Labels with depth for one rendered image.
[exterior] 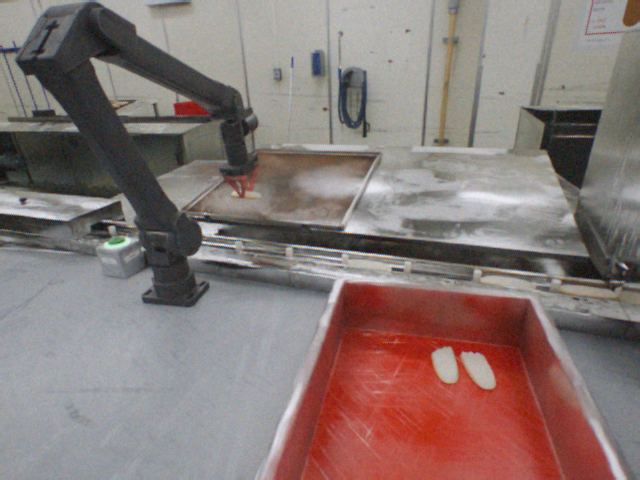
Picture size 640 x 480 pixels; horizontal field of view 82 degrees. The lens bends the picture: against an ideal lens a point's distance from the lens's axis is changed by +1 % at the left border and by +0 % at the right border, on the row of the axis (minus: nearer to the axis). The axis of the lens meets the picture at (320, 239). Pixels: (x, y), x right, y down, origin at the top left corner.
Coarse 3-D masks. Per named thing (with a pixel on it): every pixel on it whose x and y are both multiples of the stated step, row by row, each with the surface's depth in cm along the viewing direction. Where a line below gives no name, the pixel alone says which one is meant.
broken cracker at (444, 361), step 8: (440, 352) 59; (448, 352) 59; (432, 360) 58; (440, 360) 57; (448, 360) 57; (456, 360) 58; (440, 368) 56; (448, 368) 56; (456, 368) 56; (440, 376) 55; (448, 376) 55; (456, 376) 55
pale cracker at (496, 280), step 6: (486, 276) 75; (492, 276) 74; (498, 276) 74; (486, 282) 73; (492, 282) 73; (498, 282) 72; (504, 282) 72; (510, 282) 72; (516, 282) 72; (522, 282) 72; (528, 282) 72; (528, 288) 71; (534, 288) 71
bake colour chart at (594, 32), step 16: (592, 0) 105; (608, 0) 104; (624, 0) 103; (592, 16) 106; (608, 16) 105; (624, 16) 104; (576, 32) 109; (592, 32) 107; (608, 32) 106; (576, 48) 110; (592, 48) 109; (608, 48) 108
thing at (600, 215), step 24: (624, 48) 73; (624, 72) 72; (624, 96) 71; (600, 120) 82; (624, 120) 70; (600, 144) 80; (624, 144) 69; (600, 168) 79; (624, 168) 68; (600, 192) 77; (624, 192) 67; (576, 216) 90; (600, 216) 76; (624, 216) 66; (600, 240) 75; (624, 240) 65; (600, 264) 73; (624, 288) 63
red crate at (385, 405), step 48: (384, 336) 64; (336, 384) 55; (384, 384) 55; (432, 384) 54; (528, 384) 53; (336, 432) 48; (384, 432) 47; (432, 432) 47; (480, 432) 47; (528, 432) 47
